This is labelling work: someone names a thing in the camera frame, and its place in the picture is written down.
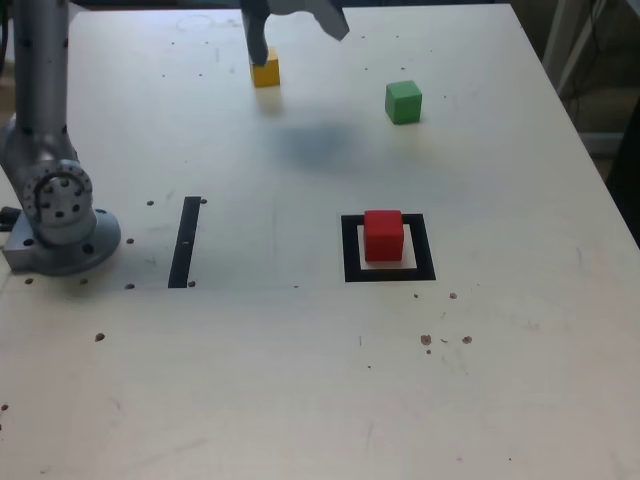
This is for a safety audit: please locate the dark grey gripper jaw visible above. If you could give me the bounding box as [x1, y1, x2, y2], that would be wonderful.
[241, 0, 274, 67]

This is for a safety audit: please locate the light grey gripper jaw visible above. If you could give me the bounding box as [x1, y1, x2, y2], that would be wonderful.
[267, 0, 350, 43]

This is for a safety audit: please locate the yellow cube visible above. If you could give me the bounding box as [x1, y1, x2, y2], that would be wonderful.
[249, 46, 281, 89]

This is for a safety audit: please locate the green cube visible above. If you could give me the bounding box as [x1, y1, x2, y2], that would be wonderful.
[384, 80, 424, 126]

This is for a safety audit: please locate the red cube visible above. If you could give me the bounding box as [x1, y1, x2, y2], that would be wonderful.
[363, 209, 405, 263]

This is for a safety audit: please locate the black tape square outline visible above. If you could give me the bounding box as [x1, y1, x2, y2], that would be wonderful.
[340, 213, 437, 284]

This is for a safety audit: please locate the black tape strip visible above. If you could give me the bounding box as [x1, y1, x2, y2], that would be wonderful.
[167, 196, 202, 290]

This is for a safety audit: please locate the dark background furniture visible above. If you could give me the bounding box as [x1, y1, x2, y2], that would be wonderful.
[605, 117, 640, 201]

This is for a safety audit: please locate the white background frame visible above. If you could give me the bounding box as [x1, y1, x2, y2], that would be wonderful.
[542, 0, 640, 101]

